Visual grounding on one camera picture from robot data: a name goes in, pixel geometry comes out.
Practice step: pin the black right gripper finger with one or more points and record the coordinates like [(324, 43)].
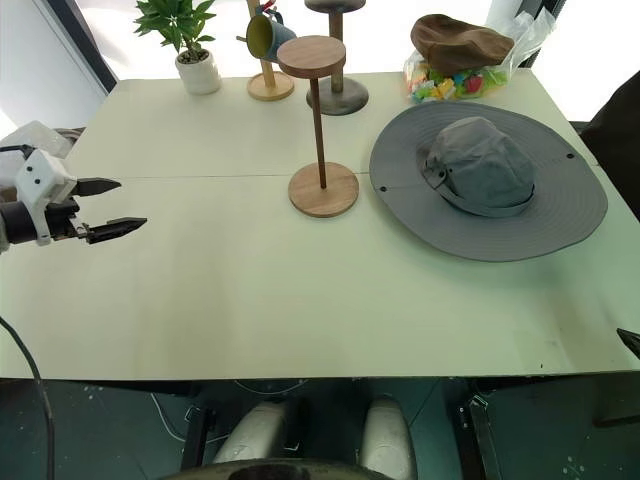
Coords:
[(632, 341)]

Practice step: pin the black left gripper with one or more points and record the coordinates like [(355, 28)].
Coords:
[(62, 215)]

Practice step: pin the grey wide-brim hat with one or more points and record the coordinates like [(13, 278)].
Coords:
[(480, 165)]

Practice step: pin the light wooden hat stand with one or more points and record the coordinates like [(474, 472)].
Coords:
[(311, 55)]

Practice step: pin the dark wooden hat stand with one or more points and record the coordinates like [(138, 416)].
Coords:
[(350, 97)]

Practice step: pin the brown cap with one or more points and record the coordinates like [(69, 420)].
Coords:
[(460, 45)]

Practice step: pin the green plant in white pot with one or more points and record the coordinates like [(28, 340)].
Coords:
[(198, 75)]

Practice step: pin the dark fabric chair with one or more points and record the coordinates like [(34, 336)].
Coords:
[(615, 145)]

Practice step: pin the light wooden mug tree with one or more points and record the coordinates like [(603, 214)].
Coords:
[(270, 88)]

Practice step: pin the blue mug yellow inside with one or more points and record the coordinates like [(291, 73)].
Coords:
[(281, 35)]

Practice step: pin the silver robot right leg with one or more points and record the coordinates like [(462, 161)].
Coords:
[(385, 435)]

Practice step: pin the silver robot leg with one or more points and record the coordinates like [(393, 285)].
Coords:
[(385, 435), (255, 430)]

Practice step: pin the silver robot left leg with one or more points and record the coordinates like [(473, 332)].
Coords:
[(255, 430)]

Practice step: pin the dark rounded robot torso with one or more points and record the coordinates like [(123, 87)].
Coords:
[(272, 471)]

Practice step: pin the bag of colourful toys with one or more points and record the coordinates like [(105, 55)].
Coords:
[(450, 87)]

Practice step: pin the clear crumpled plastic bag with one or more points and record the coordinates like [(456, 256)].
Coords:
[(525, 30)]

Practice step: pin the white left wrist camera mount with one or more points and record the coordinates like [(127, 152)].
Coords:
[(42, 175)]

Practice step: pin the black table leg frame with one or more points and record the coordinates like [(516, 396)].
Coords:
[(197, 435), (482, 440)]

